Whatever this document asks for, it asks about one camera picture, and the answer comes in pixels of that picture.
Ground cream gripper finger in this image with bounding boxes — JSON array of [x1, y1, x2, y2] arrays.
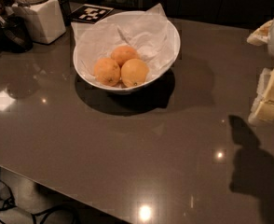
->
[[247, 20, 273, 46], [248, 68, 274, 125]]

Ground orange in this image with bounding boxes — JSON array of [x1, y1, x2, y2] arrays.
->
[[93, 58, 120, 86], [111, 46, 139, 66], [121, 59, 149, 88]]

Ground white ceramic bowl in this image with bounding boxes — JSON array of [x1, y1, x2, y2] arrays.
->
[[72, 10, 182, 95]]

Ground white crumpled paper liner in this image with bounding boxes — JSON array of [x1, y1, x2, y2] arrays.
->
[[71, 3, 177, 85]]

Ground black white marker card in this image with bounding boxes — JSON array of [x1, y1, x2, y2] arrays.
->
[[70, 4, 114, 24]]

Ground dark cup behind jar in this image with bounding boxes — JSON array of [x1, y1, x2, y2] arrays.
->
[[58, 0, 71, 26]]

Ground dark round pot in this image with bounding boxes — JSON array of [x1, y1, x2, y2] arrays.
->
[[0, 16, 33, 53]]

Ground black floor cables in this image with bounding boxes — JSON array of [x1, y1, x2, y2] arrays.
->
[[0, 165, 82, 224]]

